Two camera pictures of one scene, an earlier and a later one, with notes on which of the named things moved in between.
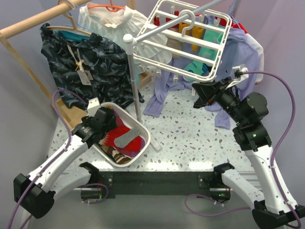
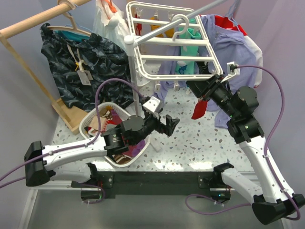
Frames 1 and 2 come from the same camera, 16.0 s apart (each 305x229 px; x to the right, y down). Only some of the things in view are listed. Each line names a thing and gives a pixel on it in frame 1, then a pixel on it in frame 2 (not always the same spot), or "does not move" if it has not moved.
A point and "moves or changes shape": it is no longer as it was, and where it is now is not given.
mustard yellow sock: x=182 y=25 to x=154 y=26
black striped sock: x=199 y=104 to x=203 y=68
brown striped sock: x=120 y=158 does not move
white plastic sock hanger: x=191 y=50 moves or changes shape
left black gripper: x=111 y=126 to x=167 y=129
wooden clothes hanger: x=73 y=5 does not move
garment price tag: x=85 y=76 does not move
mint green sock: x=215 y=36 to x=188 y=67
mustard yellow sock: x=197 y=32 to x=169 y=33
